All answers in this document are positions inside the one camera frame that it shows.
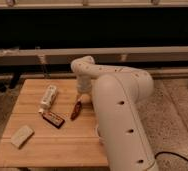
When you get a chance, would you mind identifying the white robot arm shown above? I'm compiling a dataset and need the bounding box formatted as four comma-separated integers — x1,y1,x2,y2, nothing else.
71,56,158,171

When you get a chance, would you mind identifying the red chili pepper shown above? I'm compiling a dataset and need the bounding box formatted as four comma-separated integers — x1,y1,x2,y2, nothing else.
70,101,82,120

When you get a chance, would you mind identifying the white plastic bottle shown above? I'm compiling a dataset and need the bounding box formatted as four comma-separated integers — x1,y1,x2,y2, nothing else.
39,85,58,114

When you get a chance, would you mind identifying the dark chocolate bar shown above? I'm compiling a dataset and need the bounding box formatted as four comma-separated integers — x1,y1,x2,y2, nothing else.
42,112,65,128

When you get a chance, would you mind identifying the wooden table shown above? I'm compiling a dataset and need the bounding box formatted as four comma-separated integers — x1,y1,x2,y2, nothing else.
0,79,107,168

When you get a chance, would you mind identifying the beige sponge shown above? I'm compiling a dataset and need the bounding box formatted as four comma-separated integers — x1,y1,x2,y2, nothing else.
11,125,34,148

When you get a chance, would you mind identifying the black cable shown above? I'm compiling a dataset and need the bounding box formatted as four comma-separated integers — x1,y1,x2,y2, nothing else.
154,151,188,170

